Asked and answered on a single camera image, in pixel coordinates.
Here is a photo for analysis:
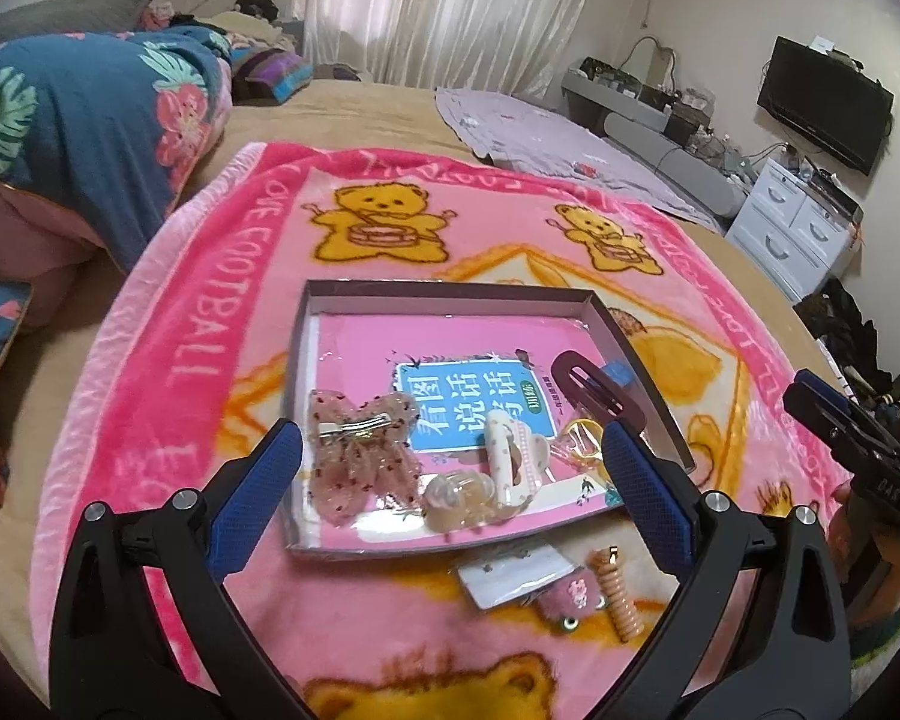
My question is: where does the peach spiral hair tie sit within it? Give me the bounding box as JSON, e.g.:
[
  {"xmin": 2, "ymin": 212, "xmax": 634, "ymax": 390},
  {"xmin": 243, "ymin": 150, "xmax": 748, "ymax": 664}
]
[{"xmin": 588, "ymin": 544, "xmax": 647, "ymax": 646}]

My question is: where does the pink fuzzy hair clip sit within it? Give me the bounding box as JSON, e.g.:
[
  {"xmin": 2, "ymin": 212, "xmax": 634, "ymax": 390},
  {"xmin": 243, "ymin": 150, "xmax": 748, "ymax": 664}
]
[{"xmin": 536, "ymin": 567, "xmax": 606, "ymax": 632}]

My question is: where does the blue small box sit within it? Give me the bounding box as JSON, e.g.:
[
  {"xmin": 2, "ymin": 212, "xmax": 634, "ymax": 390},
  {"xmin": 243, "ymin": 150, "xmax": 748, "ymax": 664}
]
[{"xmin": 601, "ymin": 359, "xmax": 635, "ymax": 392}]

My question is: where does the maroon hair claw clip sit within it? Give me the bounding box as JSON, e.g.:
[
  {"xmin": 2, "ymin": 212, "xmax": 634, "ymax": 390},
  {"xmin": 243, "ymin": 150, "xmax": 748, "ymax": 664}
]
[{"xmin": 551, "ymin": 351, "xmax": 647, "ymax": 434}]

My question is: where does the yellow ring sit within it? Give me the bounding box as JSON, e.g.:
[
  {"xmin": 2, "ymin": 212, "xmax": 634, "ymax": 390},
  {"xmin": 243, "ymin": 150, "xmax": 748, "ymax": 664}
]
[{"xmin": 551, "ymin": 418, "xmax": 610, "ymax": 478}]

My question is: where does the white card packet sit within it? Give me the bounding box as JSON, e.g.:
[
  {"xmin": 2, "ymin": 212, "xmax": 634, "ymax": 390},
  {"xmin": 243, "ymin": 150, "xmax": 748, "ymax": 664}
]
[{"xmin": 457, "ymin": 539, "xmax": 577, "ymax": 611}]

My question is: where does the pink dotted bow hairclip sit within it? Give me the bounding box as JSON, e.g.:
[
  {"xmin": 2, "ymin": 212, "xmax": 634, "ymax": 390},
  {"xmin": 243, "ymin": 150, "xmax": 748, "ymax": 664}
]
[{"xmin": 307, "ymin": 390, "xmax": 422, "ymax": 527}]

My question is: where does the clear beige hair claw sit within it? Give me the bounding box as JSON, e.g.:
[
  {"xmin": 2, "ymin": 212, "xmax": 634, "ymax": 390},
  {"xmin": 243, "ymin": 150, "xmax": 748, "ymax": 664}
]
[{"xmin": 422, "ymin": 470, "xmax": 523, "ymax": 533}]

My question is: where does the person right hand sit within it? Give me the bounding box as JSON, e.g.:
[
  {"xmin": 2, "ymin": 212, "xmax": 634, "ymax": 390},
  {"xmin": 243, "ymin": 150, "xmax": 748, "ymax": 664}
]
[{"xmin": 827, "ymin": 483, "xmax": 900, "ymax": 631}]

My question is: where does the white drawer cabinet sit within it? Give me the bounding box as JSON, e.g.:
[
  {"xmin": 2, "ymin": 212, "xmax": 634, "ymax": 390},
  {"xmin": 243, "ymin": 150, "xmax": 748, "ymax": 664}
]
[{"xmin": 727, "ymin": 160, "xmax": 863, "ymax": 304}]

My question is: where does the grey cardboard box tray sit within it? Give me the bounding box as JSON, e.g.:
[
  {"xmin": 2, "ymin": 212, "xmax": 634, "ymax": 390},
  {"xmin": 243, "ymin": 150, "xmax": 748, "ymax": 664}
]
[{"xmin": 283, "ymin": 280, "xmax": 696, "ymax": 559}]

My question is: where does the pink bear fleece blanket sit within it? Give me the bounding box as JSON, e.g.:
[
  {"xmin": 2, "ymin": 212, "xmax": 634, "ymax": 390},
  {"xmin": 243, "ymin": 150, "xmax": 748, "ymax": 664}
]
[{"xmin": 30, "ymin": 143, "xmax": 845, "ymax": 718}]

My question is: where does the grey bed footboard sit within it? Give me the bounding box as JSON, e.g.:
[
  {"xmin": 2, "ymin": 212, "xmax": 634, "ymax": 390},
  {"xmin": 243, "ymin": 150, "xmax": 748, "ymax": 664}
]
[{"xmin": 559, "ymin": 62, "xmax": 748, "ymax": 221}]

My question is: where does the lilac bed sheet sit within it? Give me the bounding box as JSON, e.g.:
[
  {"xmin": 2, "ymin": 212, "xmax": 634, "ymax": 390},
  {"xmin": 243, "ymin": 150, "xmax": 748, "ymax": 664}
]
[{"xmin": 436, "ymin": 88, "xmax": 724, "ymax": 234}]

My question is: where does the white curtain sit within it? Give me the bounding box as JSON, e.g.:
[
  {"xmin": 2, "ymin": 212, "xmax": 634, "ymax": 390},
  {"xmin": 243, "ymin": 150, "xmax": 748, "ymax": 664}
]
[{"xmin": 292, "ymin": 0, "xmax": 585, "ymax": 98}]

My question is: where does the blue floral quilt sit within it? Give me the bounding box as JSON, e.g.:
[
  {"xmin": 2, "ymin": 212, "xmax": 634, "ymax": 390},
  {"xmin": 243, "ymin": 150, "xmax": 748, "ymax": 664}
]
[{"xmin": 0, "ymin": 24, "xmax": 236, "ymax": 519}]

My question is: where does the purple striped pillow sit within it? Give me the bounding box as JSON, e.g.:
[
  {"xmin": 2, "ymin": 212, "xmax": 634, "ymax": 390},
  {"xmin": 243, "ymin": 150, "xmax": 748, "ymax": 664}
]
[{"xmin": 230, "ymin": 47, "xmax": 313, "ymax": 106}]

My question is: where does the black wall television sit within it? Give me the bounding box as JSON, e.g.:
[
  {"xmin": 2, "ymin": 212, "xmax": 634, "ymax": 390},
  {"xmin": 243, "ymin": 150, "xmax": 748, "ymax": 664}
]
[{"xmin": 758, "ymin": 36, "xmax": 894, "ymax": 176}]

